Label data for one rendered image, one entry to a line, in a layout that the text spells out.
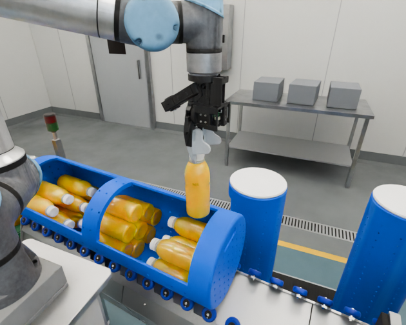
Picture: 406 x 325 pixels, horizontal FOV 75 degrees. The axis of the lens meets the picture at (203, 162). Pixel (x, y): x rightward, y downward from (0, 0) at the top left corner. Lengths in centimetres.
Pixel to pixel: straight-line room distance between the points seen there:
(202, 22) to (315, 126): 369
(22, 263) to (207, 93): 53
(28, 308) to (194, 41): 65
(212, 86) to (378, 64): 354
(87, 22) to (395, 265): 143
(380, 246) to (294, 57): 298
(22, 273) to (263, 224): 96
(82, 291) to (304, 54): 369
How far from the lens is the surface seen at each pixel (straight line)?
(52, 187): 121
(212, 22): 56
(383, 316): 88
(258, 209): 125
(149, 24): 41
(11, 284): 70
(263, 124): 422
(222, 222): 75
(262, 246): 141
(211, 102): 59
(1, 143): 70
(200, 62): 56
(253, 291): 100
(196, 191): 69
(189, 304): 91
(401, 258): 147
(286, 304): 99
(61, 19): 45
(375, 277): 156
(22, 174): 72
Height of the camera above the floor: 172
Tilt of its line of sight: 28 degrees down
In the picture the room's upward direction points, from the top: straight up
